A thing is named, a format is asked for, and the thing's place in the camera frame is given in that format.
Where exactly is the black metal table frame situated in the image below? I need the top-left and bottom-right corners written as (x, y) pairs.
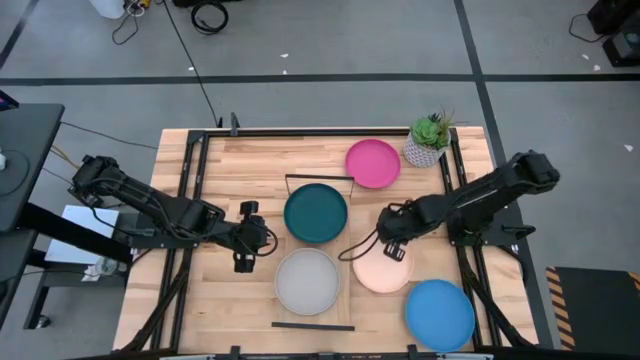
top-left (112, 112), bottom-right (541, 360)

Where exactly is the grey round plate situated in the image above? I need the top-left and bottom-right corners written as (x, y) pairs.
top-left (273, 247), bottom-right (342, 317)

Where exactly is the succulent in white patterned pot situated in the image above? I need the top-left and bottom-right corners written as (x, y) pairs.
top-left (402, 107), bottom-right (464, 169)

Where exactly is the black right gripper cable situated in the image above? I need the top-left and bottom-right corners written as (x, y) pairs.
top-left (337, 227), bottom-right (384, 263)

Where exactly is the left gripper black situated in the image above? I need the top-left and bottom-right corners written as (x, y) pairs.
top-left (230, 213), bottom-right (269, 274)

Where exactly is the white paper sheet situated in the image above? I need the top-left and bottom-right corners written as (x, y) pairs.
top-left (44, 204), bottom-right (122, 266)

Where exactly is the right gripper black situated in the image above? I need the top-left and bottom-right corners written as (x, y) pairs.
top-left (375, 199), bottom-right (426, 263)

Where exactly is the blue round plate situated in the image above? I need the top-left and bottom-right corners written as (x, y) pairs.
top-left (404, 278), bottom-right (477, 353)

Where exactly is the teal round plate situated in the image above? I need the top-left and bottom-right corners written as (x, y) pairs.
top-left (283, 182), bottom-right (349, 245)

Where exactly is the pink round plate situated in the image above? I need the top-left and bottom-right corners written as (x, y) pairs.
top-left (344, 138), bottom-right (402, 190)

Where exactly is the black equipment case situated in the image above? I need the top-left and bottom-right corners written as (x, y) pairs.
top-left (585, 0), bottom-right (640, 69)

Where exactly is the long black floor cable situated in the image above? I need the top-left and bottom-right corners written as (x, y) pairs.
top-left (160, 0), bottom-right (224, 129)

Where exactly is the peach round plate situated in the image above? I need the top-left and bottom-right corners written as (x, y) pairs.
top-left (351, 243), bottom-right (415, 295)

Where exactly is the black mat with hazard stripes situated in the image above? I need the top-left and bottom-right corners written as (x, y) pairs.
top-left (544, 265), bottom-right (640, 352)

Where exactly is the black desk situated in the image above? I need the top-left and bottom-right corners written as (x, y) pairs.
top-left (0, 89), bottom-right (134, 329)

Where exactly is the coiled black floor cable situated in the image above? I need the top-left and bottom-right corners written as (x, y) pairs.
top-left (189, 0), bottom-right (231, 36)

